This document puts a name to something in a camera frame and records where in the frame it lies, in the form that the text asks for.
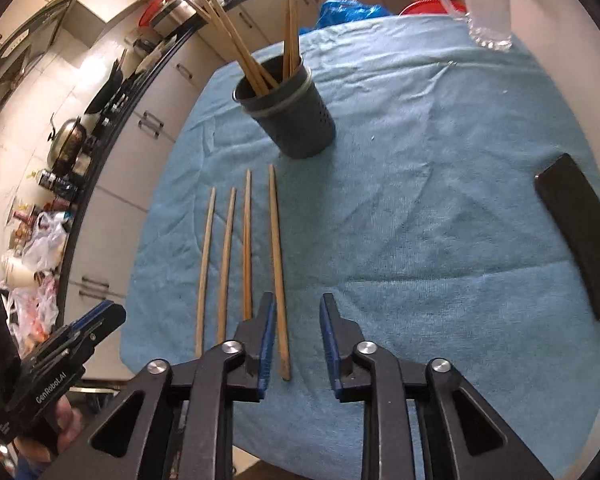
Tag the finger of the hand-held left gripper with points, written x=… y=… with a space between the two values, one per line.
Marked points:
x=92 y=316
x=105 y=330

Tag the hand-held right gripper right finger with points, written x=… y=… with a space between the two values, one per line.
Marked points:
x=330 y=345

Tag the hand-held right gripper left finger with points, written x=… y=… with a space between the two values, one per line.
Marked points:
x=266 y=340

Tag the wooden chopstick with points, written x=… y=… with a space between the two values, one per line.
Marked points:
x=242 y=35
x=290 y=15
x=227 y=265
x=278 y=270
x=248 y=245
x=222 y=45
x=232 y=42
x=296 y=35
x=215 y=27
x=205 y=275

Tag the black utensil holder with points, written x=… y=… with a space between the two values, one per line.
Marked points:
x=297 y=120

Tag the person's left hand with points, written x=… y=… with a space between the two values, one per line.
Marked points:
x=70 y=420

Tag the white plastic bag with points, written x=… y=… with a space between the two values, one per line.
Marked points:
x=45 y=245

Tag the blue table cloth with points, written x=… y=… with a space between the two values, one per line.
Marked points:
x=420 y=210

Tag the steel kettle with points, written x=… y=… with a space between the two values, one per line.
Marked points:
x=67 y=142

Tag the black wok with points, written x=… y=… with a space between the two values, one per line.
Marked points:
x=105 y=90

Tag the range hood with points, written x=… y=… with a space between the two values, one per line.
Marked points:
x=20 y=55

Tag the black phone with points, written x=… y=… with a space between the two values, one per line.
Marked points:
x=577 y=232

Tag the red lid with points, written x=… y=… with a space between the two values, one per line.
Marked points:
x=152 y=10

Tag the steel rice cooker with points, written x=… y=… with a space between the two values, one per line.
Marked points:
x=175 y=15

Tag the blue plastic bag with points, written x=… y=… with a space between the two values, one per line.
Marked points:
x=347 y=15

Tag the red plastic basin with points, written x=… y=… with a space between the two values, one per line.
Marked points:
x=420 y=8

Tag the clear glass mug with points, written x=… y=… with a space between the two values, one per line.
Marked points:
x=487 y=5

